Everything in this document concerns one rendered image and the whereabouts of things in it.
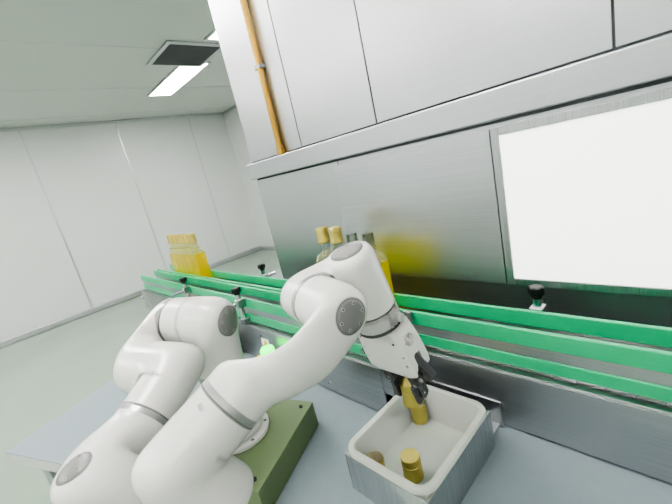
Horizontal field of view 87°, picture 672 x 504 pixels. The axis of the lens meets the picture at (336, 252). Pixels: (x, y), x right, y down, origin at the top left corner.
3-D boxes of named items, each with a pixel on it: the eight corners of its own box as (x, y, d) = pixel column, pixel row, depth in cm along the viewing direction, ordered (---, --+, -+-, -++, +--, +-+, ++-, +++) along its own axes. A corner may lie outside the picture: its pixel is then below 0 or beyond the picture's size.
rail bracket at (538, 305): (560, 336, 75) (555, 276, 72) (550, 352, 70) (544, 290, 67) (539, 332, 78) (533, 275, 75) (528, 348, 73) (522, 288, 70)
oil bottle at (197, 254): (216, 287, 174) (198, 231, 168) (205, 291, 171) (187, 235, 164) (211, 286, 178) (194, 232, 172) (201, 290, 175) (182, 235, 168)
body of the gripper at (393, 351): (415, 304, 55) (436, 356, 59) (366, 296, 62) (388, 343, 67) (388, 337, 51) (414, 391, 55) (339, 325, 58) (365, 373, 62)
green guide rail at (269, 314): (382, 358, 80) (375, 326, 78) (379, 360, 80) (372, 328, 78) (146, 287, 207) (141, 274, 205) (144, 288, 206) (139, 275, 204)
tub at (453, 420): (496, 443, 67) (491, 404, 65) (436, 544, 53) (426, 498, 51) (417, 412, 80) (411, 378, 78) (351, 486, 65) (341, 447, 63)
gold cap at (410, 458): (417, 487, 60) (413, 466, 59) (399, 478, 63) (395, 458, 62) (427, 472, 63) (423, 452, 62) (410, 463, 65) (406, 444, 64)
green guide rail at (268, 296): (401, 342, 85) (395, 311, 83) (399, 344, 84) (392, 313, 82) (159, 282, 212) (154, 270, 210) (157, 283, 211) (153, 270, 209)
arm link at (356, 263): (295, 302, 44) (266, 286, 52) (330, 363, 48) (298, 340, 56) (379, 237, 50) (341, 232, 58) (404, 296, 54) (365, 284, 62)
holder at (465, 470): (506, 427, 71) (501, 393, 69) (436, 545, 53) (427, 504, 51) (430, 400, 83) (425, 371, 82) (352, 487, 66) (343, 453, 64)
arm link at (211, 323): (230, 386, 67) (207, 309, 62) (177, 382, 72) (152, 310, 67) (258, 357, 75) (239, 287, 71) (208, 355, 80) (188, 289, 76)
